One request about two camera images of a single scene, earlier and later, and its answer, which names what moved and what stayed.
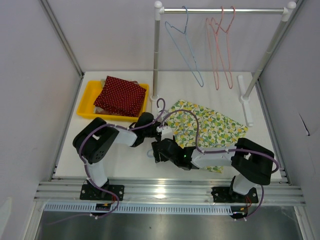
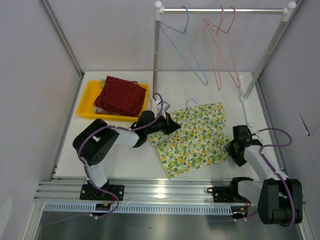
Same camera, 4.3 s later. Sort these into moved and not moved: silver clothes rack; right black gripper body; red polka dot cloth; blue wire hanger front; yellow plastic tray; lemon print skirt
Moved: blue wire hanger front; right black gripper body; lemon print skirt
Not moved: silver clothes rack; red polka dot cloth; yellow plastic tray
